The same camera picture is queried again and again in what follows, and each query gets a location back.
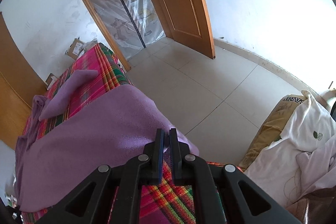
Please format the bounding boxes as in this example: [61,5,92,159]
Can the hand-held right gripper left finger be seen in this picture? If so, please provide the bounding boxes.
[34,129,165,224]

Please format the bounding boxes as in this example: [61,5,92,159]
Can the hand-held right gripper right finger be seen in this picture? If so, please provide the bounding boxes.
[169,128,302,224]

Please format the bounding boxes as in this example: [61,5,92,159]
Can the purple fleece sweater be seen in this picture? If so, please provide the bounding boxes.
[14,69,200,212]

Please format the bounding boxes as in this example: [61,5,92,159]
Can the brown paper sack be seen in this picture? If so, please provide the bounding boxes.
[238,94,309,172]

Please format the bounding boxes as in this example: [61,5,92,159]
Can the plaid bed sheet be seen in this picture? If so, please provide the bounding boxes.
[21,43,218,224]

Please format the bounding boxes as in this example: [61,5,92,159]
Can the plastic mailer bags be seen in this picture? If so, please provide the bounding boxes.
[80,42,99,55]

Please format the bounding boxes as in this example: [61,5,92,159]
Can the white bedding pile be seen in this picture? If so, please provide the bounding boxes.
[244,90,336,207]

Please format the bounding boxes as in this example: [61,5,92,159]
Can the white cardboard box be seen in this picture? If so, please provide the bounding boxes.
[46,73,58,90]

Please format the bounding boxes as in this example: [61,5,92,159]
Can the brown cardboard box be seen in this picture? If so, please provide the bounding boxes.
[66,38,86,60]

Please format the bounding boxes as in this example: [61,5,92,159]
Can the transparent printed door curtain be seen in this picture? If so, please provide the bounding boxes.
[77,0,166,60]

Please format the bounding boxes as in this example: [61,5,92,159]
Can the wooden door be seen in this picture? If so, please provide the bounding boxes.
[129,0,216,59]

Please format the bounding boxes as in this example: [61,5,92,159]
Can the wooden wardrobe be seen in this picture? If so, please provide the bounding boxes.
[0,11,49,149]

